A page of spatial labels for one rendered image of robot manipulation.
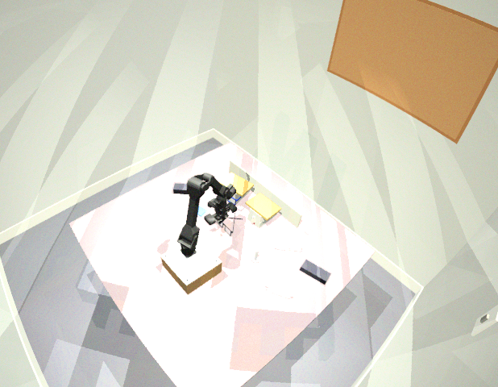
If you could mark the pale grey flat panel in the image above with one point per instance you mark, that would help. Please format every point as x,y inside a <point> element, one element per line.
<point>292,215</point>

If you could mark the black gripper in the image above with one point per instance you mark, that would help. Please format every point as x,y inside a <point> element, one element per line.
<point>220,214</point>

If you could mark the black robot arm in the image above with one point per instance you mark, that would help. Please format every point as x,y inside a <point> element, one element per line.
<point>196,188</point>

